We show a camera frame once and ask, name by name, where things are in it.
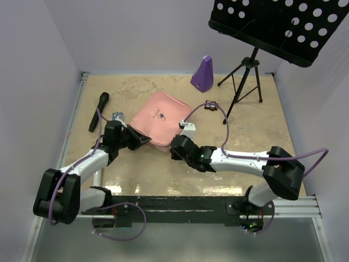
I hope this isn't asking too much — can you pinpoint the purple metronome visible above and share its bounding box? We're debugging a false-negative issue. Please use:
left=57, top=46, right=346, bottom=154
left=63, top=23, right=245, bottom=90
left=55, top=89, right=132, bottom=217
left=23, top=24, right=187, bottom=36
left=190, top=56, right=214, bottom=93

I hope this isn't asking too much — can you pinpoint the owl pattern block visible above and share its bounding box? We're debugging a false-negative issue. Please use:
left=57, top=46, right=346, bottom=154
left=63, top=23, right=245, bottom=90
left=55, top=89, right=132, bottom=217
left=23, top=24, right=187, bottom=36
left=204, top=100, right=219, bottom=111

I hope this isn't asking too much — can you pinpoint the blue owl block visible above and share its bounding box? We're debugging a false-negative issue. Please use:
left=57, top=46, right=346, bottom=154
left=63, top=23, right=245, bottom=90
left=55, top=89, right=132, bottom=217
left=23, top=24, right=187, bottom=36
left=112, top=112, right=124, bottom=121

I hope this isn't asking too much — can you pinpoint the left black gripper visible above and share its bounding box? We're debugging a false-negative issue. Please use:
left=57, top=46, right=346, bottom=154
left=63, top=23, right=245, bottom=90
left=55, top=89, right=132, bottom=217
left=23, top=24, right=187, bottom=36
left=115, top=123, right=149, bottom=151

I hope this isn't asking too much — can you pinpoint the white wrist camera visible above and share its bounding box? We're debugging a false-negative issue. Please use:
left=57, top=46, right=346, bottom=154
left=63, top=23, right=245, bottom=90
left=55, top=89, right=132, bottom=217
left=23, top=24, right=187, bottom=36
left=179, top=121, right=196, bottom=140
left=116, top=114, right=127, bottom=128

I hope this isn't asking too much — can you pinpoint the black music stand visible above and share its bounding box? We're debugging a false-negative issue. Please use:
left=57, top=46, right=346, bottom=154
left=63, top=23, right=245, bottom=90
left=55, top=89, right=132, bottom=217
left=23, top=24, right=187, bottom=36
left=200, top=1, right=348, bottom=124

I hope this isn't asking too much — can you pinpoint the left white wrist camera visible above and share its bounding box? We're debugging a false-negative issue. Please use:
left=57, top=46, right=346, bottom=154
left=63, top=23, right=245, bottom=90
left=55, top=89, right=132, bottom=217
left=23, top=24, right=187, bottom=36
left=116, top=114, right=127, bottom=128

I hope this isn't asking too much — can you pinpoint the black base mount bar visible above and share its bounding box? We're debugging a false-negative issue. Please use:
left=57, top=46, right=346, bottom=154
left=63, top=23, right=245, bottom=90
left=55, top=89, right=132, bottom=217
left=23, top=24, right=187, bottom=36
left=81, top=195, right=276, bottom=229

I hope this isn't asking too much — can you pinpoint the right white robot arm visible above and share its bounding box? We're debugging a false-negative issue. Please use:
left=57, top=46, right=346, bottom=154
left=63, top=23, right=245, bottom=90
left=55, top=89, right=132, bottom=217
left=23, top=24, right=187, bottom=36
left=170, top=135, right=305, bottom=215

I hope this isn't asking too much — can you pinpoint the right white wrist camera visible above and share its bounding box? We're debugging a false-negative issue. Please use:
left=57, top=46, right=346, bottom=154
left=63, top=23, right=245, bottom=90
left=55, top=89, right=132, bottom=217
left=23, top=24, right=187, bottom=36
left=179, top=121, right=196, bottom=140

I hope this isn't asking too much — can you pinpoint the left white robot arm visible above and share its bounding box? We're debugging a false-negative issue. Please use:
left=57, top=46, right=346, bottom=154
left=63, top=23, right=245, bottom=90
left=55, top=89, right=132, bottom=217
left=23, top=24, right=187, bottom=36
left=33, top=120, right=151, bottom=225

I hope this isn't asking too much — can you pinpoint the pink medicine kit case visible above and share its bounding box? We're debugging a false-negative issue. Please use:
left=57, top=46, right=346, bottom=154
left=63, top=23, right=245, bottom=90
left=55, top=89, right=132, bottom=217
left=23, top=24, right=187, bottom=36
left=130, top=91, right=191, bottom=153

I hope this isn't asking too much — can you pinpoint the black microphone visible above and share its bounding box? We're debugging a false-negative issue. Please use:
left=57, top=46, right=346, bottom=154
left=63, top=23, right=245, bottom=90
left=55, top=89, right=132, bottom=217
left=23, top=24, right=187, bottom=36
left=88, top=92, right=110, bottom=133

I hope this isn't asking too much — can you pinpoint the white tube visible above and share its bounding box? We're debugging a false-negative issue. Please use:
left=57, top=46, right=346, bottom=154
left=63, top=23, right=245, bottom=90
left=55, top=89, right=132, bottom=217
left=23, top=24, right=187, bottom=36
left=93, top=169, right=104, bottom=187

